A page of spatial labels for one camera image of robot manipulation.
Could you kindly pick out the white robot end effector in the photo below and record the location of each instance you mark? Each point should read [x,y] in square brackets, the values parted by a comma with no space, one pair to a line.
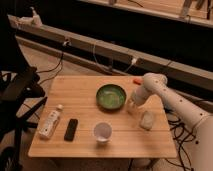
[138,96]

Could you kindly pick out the green ceramic bowl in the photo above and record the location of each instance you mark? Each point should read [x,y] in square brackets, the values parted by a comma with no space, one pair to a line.
[111,97]

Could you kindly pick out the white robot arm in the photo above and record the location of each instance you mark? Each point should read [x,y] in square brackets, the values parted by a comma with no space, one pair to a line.
[199,121]

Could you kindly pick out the wooden table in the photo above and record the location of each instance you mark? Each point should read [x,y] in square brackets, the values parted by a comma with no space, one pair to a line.
[87,131]

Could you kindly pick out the black remote control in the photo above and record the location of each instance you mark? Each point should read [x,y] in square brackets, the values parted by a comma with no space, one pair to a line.
[71,129]

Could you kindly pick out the black chair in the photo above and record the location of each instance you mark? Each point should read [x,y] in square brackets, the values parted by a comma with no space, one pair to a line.
[20,94]

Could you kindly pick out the long metal rail beam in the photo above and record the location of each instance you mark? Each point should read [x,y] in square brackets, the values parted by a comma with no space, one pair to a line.
[181,72]

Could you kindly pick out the white device on rail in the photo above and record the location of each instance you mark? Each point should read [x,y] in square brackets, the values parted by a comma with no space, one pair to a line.
[35,19]

